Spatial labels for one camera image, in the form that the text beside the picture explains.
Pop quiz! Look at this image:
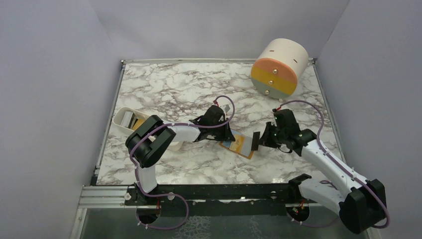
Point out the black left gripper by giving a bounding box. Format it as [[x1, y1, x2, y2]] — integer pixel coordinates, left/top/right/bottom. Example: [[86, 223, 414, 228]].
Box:
[[209, 118, 234, 142]]

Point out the yellow leather card holder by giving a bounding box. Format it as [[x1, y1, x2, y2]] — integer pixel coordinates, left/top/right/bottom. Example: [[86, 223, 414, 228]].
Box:
[[219, 130, 254, 159]]

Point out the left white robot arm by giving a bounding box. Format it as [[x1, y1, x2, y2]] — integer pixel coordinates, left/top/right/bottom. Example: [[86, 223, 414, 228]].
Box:
[[125, 105, 235, 205]]

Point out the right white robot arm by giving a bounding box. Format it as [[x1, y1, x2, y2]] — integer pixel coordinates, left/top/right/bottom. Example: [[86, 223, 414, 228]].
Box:
[[251, 109, 389, 234]]

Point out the cylindrical pastel drawer box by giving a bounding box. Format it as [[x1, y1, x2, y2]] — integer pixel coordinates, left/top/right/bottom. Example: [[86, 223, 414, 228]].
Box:
[[250, 38, 309, 100]]

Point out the white oval plastic tray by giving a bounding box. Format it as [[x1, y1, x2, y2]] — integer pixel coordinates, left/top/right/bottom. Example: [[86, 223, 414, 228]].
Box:
[[112, 106, 183, 152]]

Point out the black metal base rail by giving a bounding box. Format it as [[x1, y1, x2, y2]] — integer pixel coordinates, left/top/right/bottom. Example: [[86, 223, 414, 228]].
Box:
[[91, 176, 320, 219]]

